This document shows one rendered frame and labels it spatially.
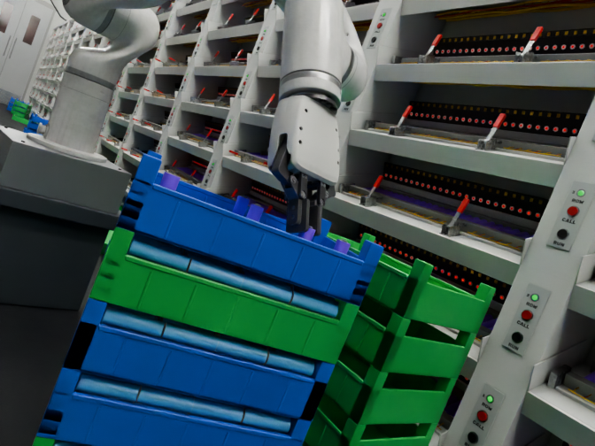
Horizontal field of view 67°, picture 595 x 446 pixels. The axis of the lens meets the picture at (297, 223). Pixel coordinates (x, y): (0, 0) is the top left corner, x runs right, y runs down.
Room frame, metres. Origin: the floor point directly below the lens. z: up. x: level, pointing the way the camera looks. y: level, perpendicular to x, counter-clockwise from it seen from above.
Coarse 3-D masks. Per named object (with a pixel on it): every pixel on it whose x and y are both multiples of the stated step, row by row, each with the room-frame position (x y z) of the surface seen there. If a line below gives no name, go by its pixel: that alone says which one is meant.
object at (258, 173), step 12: (228, 144) 1.86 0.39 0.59; (240, 144) 1.89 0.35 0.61; (252, 144) 1.92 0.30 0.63; (228, 156) 1.86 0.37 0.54; (228, 168) 1.81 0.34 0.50; (240, 168) 1.73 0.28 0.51; (252, 168) 1.65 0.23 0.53; (264, 168) 1.63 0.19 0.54; (264, 180) 1.58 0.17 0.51; (276, 180) 1.51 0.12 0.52
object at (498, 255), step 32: (352, 192) 1.31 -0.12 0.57; (384, 192) 1.29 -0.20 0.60; (416, 192) 1.27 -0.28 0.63; (448, 192) 1.19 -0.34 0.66; (480, 192) 1.11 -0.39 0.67; (512, 192) 1.04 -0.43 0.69; (384, 224) 1.11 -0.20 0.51; (416, 224) 1.04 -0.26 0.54; (448, 224) 0.98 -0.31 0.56; (480, 224) 1.02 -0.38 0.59; (512, 224) 1.02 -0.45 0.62; (448, 256) 0.96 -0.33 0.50; (480, 256) 0.89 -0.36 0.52; (512, 256) 0.87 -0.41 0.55
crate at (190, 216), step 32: (160, 160) 0.46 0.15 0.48; (128, 192) 0.45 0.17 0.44; (160, 192) 0.46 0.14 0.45; (192, 192) 0.66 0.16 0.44; (128, 224) 0.46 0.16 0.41; (160, 224) 0.47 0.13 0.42; (192, 224) 0.48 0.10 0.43; (224, 224) 0.49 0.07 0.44; (256, 224) 0.50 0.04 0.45; (224, 256) 0.49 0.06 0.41; (256, 256) 0.50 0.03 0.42; (288, 256) 0.51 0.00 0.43; (320, 256) 0.53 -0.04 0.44; (352, 256) 0.61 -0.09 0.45; (320, 288) 0.53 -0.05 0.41; (352, 288) 0.55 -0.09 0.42
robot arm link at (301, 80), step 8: (296, 72) 0.58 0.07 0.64; (304, 72) 0.58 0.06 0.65; (312, 72) 0.58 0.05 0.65; (320, 72) 0.58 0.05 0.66; (288, 80) 0.59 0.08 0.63; (296, 80) 0.58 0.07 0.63; (304, 80) 0.57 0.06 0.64; (312, 80) 0.57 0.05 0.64; (320, 80) 0.58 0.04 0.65; (328, 80) 0.58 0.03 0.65; (336, 80) 0.59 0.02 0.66; (280, 88) 0.60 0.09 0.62; (288, 88) 0.58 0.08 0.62; (296, 88) 0.58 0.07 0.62; (304, 88) 0.58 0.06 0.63; (312, 88) 0.57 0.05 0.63; (320, 88) 0.57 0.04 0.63; (328, 88) 0.58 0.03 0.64; (336, 88) 0.59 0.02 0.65; (280, 96) 0.60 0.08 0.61; (288, 96) 0.60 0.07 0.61; (328, 96) 0.59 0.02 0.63; (336, 96) 0.59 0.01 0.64; (336, 104) 0.61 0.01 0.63
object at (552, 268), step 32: (576, 160) 0.81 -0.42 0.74; (544, 224) 0.82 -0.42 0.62; (544, 256) 0.80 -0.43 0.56; (576, 256) 0.76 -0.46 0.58; (512, 288) 0.82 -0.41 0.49; (512, 320) 0.80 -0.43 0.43; (544, 320) 0.77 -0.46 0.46; (576, 320) 0.80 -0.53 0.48; (512, 352) 0.79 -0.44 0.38; (544, 352) 0.75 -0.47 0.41; (480, 384) 0.81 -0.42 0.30; (512, 384) 0.77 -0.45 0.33; (512, 416) 0.75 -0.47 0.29
